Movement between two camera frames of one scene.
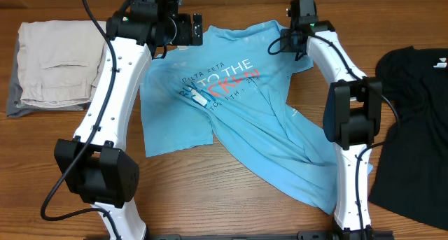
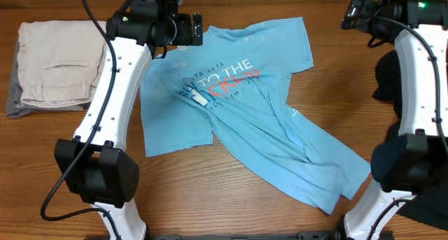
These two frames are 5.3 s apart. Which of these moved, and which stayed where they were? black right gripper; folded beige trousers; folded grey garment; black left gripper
Moved: black right gripper
Stayed: black left gripper; folded grey garment; folded beige trousers
